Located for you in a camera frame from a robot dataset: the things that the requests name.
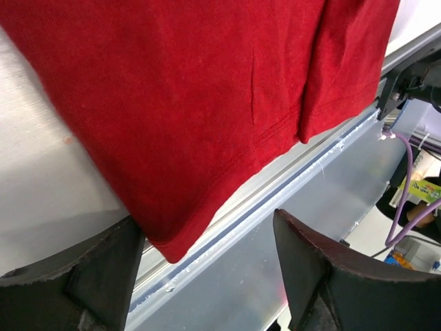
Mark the dark red t shirt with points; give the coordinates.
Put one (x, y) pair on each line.
(178, 103)

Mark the green printed box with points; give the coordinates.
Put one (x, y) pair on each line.
(427, 189)

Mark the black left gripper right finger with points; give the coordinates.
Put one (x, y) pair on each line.
(332, 287)

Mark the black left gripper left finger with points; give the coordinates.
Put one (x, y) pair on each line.
(86, 287)

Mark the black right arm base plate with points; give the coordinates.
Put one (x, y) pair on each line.
(419, 80)

